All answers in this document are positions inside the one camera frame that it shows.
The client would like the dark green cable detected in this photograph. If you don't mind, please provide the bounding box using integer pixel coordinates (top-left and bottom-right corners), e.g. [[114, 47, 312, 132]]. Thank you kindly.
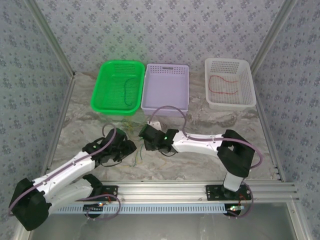
[[121, 76, 136, 106]]

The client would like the red cable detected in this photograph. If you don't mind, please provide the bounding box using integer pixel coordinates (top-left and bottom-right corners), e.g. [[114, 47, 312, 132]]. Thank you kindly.
[[207, 74, 240, 96]]

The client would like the aluminium mounting beam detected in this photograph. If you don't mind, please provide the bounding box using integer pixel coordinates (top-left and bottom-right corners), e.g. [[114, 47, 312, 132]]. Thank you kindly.
[[27, 181, 300, 203]]

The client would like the purple plastic basket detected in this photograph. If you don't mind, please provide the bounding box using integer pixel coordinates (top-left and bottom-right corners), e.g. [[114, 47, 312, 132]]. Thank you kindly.
[[140, 62, 190, 118]]

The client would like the green plastic basket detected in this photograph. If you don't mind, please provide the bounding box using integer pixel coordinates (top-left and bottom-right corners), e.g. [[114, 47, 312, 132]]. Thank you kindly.
[[89, 60, 146, 116]]

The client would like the white plastic basket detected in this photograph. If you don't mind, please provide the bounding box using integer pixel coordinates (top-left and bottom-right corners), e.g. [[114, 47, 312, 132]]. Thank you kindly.
[[204, 57, 257, 110]]

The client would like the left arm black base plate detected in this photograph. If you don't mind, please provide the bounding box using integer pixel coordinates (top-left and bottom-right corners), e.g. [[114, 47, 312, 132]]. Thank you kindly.
[[74, 185, 119, 202]]

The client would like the slotted grey cable duct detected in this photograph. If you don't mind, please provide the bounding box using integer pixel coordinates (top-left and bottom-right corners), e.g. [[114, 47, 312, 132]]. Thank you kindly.
[[47, 202, 227, 215]]

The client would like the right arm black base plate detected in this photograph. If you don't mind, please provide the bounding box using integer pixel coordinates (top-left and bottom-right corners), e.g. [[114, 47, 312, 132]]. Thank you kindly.
[[205, 184, 252, 202]]

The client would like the left aluminium frame post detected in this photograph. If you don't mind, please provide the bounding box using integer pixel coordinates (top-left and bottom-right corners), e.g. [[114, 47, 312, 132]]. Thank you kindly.
[[26, 0, 76, 77]]

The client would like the aluminium frame post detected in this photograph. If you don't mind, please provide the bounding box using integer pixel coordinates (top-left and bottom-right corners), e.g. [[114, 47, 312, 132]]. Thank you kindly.
[[249, 0, 300, 73], [26, 0, 76, 77]]

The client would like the right aluminium frame post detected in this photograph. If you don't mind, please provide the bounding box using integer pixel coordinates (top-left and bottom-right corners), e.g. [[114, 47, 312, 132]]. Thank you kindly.
[[249, 0, 300, 73]]

